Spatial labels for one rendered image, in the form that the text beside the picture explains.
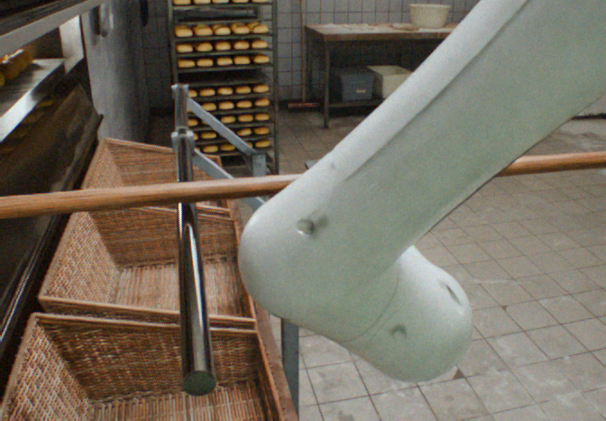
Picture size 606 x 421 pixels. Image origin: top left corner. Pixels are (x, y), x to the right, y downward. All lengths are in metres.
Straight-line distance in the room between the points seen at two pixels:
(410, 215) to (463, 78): 0.10
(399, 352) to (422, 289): 0.06
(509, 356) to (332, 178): 2.12
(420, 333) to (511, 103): 0.21
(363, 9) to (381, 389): 4.55
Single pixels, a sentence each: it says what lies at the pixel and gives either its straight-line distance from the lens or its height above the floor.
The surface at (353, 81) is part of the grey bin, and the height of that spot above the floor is 0.42.
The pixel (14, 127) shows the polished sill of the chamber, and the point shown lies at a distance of 1.30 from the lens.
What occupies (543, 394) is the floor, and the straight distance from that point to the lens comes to 2.32.
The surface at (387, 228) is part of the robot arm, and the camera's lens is 0.37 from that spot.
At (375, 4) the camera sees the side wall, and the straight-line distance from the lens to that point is 6.07.
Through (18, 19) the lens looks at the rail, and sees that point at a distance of 0.88.
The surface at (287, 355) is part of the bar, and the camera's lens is 1.42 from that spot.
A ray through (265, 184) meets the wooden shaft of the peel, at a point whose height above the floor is 1.20.
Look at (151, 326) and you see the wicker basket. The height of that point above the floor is 0.79.
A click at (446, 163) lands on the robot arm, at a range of 0.35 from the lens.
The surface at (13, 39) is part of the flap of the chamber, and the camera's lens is 0.83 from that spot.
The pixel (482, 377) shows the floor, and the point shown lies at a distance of 2.31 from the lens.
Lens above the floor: 1.50
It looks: 23 degrees down
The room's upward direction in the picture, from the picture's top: straight up
